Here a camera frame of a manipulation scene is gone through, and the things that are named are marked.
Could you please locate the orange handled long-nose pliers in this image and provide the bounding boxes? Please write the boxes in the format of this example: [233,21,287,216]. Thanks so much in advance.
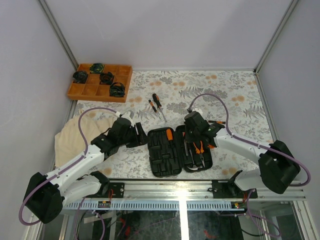
[166,128,175,160]

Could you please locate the black plastic tool case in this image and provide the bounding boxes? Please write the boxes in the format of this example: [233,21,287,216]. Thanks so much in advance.
[147,125,213,178]

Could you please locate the steel claw hammer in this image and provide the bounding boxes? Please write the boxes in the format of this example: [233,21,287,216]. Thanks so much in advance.
[187,149,202,172]

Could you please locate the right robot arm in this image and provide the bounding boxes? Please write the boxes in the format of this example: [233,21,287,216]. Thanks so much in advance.
[184,111,301,198]

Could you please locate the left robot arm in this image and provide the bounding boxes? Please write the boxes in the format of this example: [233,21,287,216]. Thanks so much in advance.
[22,116,148,224]

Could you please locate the precision screwdriver orange black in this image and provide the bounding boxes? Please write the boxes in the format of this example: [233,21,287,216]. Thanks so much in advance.
[207,120,226,125]

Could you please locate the small black orange screwdriver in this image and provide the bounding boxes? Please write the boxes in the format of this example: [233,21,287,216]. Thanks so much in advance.
[148,99,160,118]

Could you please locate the large black orange screwdriver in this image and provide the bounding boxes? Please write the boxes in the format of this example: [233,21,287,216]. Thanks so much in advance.
[152,93,168,123]

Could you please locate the dark rolled fabric band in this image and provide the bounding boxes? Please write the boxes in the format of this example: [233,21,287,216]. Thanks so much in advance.
[109,82,125,98]

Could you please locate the cream cloth bag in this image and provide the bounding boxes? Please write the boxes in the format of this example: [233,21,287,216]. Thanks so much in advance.
[54,110,117,168]

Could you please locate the floral table cloth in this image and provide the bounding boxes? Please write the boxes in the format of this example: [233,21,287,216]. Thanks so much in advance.
[73,71,273,180]

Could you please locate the wooden compartment tray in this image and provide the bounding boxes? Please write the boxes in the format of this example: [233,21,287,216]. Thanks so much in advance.
[67,63,133,103]

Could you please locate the dark rolled band centre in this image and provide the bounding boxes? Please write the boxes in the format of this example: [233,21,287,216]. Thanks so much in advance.
[99,71,114,85]

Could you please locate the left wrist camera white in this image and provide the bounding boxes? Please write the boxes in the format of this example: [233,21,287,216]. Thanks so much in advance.
[120,110,134,121]

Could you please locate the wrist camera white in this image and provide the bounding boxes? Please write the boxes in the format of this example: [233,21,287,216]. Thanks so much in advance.
[192,108,203,115]
[120,110,134,121]

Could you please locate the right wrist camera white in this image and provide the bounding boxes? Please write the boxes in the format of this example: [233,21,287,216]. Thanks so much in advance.
[192,108,203,115]

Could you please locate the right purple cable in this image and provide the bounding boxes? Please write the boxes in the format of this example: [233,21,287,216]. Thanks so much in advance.
[187,93,312,188]

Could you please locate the purple cable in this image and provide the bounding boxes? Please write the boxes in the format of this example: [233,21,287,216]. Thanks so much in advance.
[18,107,123,226]
[187,93,312,188]

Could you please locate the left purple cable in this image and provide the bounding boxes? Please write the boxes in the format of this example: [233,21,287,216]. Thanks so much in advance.
[18,107,123,226]

